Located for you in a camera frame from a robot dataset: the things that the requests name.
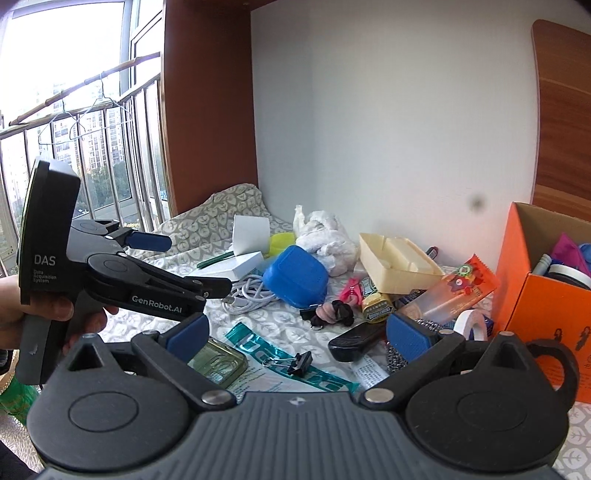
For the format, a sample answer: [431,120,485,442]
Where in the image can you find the steel wool scrubber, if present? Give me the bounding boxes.
[386,314,442,373]

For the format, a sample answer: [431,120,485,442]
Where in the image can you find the grey leaf pattern cloth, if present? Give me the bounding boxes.
[0,183,591,480]

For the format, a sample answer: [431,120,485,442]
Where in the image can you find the white rectangular carton box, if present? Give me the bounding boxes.
[198,251,263,282]

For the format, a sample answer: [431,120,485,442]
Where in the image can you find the white round jar lid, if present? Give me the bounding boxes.
[546,264,591,290]

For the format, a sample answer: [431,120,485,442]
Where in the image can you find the pink plastic clip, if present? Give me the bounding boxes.
[339,278,363,308]

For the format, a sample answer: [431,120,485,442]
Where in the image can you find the black hair tie bundle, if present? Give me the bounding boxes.
[299,299,356,331]

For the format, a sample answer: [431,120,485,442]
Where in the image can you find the orange cardboard box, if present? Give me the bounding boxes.
[492,202,590,403]

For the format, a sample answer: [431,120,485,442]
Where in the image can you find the white paper cup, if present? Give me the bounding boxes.
[232,215,270,255]

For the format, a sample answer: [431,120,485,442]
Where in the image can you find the black flat remote case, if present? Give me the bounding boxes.
[328,321,386,363]

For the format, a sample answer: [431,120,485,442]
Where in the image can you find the white crumpled towel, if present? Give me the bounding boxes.
[293,205,359,277]

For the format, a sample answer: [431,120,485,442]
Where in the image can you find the green handled tool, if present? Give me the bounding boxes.
[197,251,235,269]

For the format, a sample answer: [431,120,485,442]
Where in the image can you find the green Doublemint gum pack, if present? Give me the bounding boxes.
[360,277,394,323]

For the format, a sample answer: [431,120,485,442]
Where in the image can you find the green metal tin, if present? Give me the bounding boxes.
[188,337,249,388]

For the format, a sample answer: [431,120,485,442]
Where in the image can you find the white charging cable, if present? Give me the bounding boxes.
[221,274,281,316]

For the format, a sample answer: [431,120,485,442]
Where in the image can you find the teal printed plastic bag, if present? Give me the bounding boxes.
[225,322,359,393]

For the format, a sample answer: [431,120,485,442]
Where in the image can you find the cream plastic tray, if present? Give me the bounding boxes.
[359,233,445,295]

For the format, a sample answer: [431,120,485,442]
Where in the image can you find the white tape roll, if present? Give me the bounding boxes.
[454,309,488,341]

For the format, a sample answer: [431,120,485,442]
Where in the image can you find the blue plastic box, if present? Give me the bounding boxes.
[263,245,329,309]

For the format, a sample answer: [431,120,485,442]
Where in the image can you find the balcony metal railing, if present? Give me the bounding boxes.
[1,52,171,273]

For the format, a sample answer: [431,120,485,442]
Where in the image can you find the person left hand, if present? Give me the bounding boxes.
[1,276,119,355]

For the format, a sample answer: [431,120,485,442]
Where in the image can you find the black binder clip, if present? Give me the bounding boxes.
[263,351,312,378]

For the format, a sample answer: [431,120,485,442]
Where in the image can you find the orange clear snack bag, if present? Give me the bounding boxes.
[398,255,500,325]

